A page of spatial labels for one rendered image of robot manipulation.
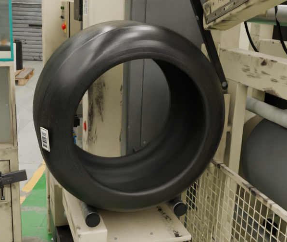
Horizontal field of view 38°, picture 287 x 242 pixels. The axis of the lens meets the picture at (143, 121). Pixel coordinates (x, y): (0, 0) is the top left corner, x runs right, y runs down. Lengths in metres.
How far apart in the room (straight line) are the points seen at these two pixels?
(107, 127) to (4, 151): 0.53
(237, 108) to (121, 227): 0.66
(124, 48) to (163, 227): 0.63
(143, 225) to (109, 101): 0.46
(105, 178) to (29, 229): 1.61
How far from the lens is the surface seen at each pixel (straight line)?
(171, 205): 1.35
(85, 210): 1.28
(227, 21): 1.43
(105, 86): 1.51
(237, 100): 1.67
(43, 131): 1.14
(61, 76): 1.11
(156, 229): 1.41
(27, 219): 3.16
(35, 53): 11.00
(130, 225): 1.43
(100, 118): 1.54
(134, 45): 1.12
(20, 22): 11.04
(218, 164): 1.46
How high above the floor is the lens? 1.52
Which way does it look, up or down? 16 degrees down
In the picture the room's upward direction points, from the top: 2 degrees clockwise
